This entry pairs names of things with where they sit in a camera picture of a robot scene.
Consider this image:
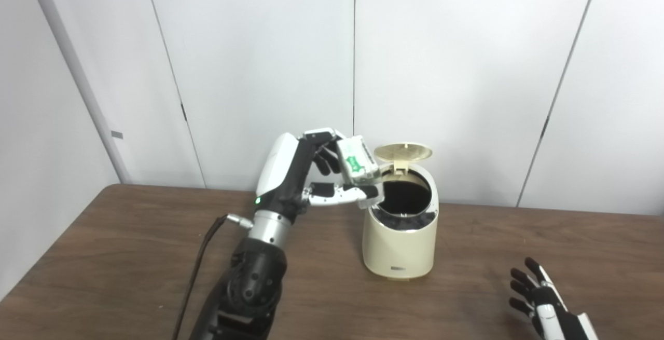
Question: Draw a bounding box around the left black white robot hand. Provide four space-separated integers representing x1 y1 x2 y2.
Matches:
255 128 379 221

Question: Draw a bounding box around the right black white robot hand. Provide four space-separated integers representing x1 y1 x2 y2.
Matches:
508 257 600 340

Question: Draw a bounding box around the green white milk carton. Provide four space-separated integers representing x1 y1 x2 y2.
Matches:
336 135 381 185

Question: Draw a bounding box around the round cream bin lid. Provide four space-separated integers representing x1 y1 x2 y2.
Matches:
373 142 433 174

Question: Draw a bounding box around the cream-colored trash bin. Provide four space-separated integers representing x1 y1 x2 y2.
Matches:
362 166 439 280

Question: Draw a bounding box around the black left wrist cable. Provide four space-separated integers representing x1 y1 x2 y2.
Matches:
171 214 255 340

